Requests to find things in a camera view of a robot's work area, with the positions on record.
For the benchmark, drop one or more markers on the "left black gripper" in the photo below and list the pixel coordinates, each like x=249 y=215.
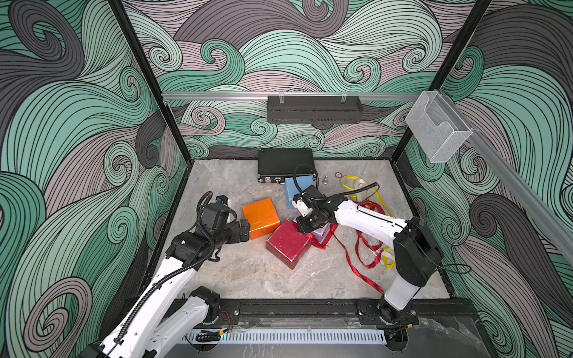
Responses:
x=235 y=237

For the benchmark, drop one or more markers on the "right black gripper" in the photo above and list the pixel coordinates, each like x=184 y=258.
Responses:
x=302 y=227

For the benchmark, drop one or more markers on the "purple gift box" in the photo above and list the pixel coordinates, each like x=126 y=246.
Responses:
x=320 y=235

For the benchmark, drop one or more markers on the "orange gift box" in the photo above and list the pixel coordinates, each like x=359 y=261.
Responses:
x=262 y=217

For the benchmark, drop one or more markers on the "blue gift box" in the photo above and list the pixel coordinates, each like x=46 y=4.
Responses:
x=304 y=182

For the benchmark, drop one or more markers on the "red gift box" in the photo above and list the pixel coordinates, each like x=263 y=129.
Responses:
x=287 y=244

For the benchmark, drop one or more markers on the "red ribbon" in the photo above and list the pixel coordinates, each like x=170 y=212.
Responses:
x=381 y=251
x=361 y=256

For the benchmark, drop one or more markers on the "yellow ribbon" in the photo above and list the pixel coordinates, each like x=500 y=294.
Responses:
x=370 y=198

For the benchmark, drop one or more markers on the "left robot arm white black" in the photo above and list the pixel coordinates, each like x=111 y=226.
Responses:
x=145 y=331

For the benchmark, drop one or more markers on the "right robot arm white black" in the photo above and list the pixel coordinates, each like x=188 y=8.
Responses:
x=416 y=251

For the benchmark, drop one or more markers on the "black hard case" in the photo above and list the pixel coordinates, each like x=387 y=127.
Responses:
x=277 y=165

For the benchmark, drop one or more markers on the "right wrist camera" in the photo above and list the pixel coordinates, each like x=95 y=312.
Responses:
x=308 y=201

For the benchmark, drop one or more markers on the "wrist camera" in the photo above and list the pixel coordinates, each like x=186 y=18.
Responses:
x=217 y=215
x=308 y=201

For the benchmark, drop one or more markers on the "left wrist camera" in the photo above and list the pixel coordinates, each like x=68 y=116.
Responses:
x=217 y=215

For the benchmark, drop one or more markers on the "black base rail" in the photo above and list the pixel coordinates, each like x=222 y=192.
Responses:
x=368 y=311

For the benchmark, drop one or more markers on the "white slotted cable duct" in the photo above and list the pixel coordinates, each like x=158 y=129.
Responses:
x=303 y=336

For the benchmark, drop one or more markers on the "black wall tray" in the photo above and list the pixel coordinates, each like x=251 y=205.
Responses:
x=322 y=111

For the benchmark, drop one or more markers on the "aluminium rail back wall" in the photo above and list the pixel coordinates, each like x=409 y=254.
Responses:
x=262 y=96

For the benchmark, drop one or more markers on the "aluminium rail wall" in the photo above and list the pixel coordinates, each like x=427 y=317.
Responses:
x=262 y=96
x=493 y=144

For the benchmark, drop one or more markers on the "clear plastic wall bin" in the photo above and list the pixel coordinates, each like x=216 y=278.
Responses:
x=438 y=126

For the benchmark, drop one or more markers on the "aluminium rail right wall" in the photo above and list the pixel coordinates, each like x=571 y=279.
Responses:
x=493 y=144

